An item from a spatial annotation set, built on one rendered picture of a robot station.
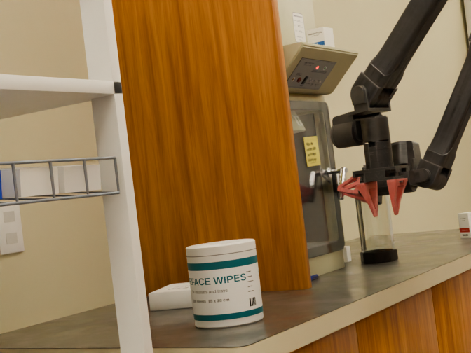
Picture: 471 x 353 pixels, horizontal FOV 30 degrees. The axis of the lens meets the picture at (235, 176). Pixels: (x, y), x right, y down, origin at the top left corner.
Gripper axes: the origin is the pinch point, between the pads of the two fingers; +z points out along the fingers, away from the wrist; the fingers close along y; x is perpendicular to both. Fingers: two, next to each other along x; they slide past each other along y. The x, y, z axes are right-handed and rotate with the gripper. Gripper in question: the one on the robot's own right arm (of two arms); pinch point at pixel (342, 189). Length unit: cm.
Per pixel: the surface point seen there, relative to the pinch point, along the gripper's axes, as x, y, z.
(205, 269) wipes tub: 45, 65, -8
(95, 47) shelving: 28, 110, -16
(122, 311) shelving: 62, 92, -14
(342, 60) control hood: -29.7, 14.7, -4.7
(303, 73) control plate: -19.3, 27.3, -1.2
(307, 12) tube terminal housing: -44.4, 18.9, 4.8
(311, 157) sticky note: -5.3, 10.0, 4.3
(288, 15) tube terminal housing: -37.6, 27.9, 4.9
